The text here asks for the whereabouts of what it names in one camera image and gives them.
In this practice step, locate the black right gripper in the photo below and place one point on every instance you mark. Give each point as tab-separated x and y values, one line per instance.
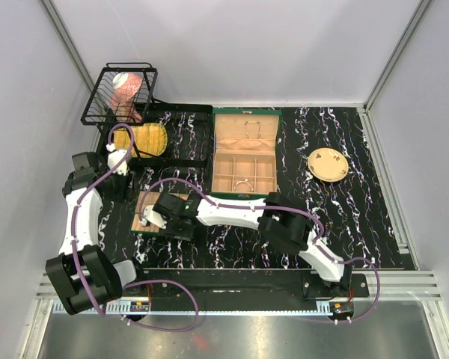
168	231

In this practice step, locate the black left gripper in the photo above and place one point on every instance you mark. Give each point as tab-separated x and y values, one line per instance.
126	187

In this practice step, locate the green jewelry tray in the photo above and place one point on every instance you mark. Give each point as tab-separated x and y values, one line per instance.
143	201

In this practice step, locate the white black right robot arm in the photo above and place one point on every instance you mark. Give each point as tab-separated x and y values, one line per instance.
287	229

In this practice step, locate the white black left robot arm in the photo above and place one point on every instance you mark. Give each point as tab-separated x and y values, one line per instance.
82	275

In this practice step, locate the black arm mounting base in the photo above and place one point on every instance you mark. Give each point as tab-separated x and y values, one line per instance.
233	290

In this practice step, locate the green jewelry box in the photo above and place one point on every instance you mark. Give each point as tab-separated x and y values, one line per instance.
245	151

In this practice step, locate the yellow woven tray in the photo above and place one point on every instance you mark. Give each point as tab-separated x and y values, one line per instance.
151	139

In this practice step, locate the red patterned cup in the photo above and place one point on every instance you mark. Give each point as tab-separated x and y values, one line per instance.
125	87

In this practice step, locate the cream round plate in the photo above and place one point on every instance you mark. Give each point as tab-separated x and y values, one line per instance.
328	165

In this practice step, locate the black marble pattern mat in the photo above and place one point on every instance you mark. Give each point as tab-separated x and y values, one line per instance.
354	211

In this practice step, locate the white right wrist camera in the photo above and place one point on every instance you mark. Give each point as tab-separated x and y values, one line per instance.
151	218

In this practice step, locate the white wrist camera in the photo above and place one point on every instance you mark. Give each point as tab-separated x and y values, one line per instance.
151	218
117	160

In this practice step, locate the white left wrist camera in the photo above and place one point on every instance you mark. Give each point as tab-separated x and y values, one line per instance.
117	160

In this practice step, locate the black wire dish rack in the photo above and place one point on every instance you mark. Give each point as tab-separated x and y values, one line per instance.
189	126

